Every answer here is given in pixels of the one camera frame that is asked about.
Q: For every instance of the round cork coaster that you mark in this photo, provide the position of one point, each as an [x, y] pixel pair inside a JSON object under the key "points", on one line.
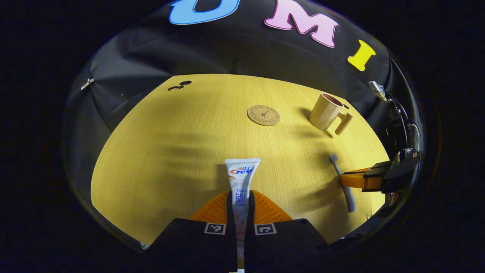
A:
{"points": [[263, 115]]}

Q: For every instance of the black backdrop cloth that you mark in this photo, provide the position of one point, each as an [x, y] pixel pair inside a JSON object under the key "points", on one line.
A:
{"points": [[227, 49]]}

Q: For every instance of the grey toothbrush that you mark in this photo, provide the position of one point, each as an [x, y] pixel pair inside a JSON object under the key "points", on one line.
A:
{"points": [[348, 197]]}

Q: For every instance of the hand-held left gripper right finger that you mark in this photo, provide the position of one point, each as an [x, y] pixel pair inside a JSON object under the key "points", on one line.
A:
{"points": [[251, 216]]}

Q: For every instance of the white toothpaste tube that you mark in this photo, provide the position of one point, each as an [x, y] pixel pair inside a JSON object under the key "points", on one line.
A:
{"points": [[242, 178]]}

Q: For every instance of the small silver clip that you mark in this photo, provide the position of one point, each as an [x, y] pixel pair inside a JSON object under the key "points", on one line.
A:
{"points": [[87, 84]]}

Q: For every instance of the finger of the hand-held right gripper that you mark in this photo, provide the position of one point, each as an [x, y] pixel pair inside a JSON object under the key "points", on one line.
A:
{"points": [[379, 168], [360, 182]]}

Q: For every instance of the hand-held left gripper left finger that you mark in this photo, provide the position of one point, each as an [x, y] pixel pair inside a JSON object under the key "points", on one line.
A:
{"points": [[229, 216]]}

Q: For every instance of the black desktop grommet holes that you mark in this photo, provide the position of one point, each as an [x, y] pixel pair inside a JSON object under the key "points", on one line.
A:
{"points": [[181, 85]]}

